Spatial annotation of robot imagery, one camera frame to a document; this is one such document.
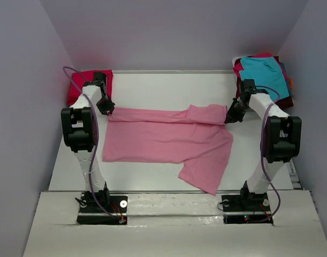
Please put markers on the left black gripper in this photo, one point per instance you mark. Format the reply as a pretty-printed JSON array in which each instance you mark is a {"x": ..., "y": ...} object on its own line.
[{"x": 109, "y": 106}]

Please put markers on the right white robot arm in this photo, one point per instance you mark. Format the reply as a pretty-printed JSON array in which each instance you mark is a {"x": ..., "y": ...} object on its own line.
[{"x": 280, "y": 142}]

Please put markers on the pink t shirt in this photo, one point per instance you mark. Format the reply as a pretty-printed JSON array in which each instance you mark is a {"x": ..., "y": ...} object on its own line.
[{"x": 195, "y": 137}]

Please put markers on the magenta t shirt in pile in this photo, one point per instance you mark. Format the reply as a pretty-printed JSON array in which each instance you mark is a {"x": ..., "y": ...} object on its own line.
[{"x": 237, "y": 66}]

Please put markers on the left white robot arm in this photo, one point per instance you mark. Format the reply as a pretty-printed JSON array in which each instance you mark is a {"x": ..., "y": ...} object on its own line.
[{"x": 81, "y": 135}]

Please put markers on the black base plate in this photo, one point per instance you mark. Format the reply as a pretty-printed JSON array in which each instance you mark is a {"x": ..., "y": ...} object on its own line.
[
  {"x": 254, "y": 209},
  {"x": 91, "y": 214}
]

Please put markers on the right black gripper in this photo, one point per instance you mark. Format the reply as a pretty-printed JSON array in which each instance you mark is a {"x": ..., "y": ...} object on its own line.
[{"x": 232, "y": 116}]

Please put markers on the teal t shirt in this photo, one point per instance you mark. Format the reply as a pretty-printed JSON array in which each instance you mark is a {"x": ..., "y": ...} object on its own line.
[{"x": 265, "y": 71}]

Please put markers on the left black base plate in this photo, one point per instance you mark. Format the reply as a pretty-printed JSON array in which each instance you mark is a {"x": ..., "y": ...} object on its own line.
[{"x": 91, "y": 214}]

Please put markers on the dark maroon t shirt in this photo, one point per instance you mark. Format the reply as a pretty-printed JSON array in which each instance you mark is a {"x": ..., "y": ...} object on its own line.
[{"x": 284, "y": 103}]

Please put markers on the folded red t shirt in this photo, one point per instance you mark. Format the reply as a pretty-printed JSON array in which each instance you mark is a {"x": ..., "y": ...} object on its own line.
[{"x": 79, "y": 80}]

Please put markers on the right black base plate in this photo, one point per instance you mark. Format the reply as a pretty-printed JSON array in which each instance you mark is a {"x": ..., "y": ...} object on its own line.
[{"x": 254, "y": 209}]

